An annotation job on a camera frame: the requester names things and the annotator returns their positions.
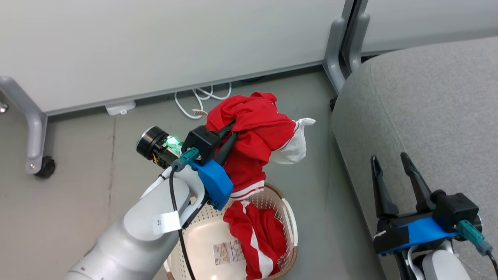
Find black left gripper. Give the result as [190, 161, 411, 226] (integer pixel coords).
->
[136, 119, 240, 169]

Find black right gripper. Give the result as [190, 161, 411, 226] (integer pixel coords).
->
[370, 152, 434, 254]

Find red garment with white sleeve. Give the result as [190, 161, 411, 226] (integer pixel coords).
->
[205, 91, 316, 201]

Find white perforated laundry basket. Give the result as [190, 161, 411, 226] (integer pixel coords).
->
[163, 183, 299, 280]

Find printed paper basket label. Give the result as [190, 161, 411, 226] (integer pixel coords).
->
[213, 239, 246, 267]

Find grey fabric sofa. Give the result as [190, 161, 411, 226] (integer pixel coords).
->
[331, 36, 498, 280]

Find red garment with white stripe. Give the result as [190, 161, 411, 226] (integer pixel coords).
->
[223, 200, 288, 280]

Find wide white partition panel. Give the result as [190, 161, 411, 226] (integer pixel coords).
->
[0, 0, 347, 116]

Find grey upright partition leg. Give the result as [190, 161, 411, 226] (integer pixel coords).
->
[348, 13, 370, 73]
[323, 17, 347, 94]

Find narrow white partition panel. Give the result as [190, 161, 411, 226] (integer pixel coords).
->
[360, 0, 498, 55]

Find black caster wheel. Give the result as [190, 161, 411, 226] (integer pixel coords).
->
[34, 156, 56, 179]

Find grey curved partition leg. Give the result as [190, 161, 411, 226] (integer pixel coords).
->
[0, 76, 48, 175]

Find teal left cable connector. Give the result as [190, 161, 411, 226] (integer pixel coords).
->
[172, 147, 200, 172]

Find teal cable connector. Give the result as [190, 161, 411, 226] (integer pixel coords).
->
[456, 220, 494, 256]
[172, 147, 200, 172]

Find blue left camera mount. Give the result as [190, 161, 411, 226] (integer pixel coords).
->
[190, 159, 234, 211]

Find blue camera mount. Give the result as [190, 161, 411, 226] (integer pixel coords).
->
[379, 217, 458, 255]
[190, 159, 234, 211]

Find white looped power cable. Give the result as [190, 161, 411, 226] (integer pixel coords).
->
[174, 82, 232, 120]

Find blue right camera mount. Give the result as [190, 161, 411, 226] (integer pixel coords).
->
[379, 217, 458, 255]

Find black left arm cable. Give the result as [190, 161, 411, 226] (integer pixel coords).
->
[168, 165, 197, 280]

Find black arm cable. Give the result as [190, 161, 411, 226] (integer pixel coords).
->
[168, 165, 197, 280]
[486, 251, 498, 278]

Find teal right cable connector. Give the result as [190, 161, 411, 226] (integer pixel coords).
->
[456, 220, 494, 256]

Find white plastic panel bracket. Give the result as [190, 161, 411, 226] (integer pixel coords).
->
[105, 100, 137, 116]

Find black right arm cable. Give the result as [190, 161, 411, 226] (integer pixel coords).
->
[486, 251, 498, 278]

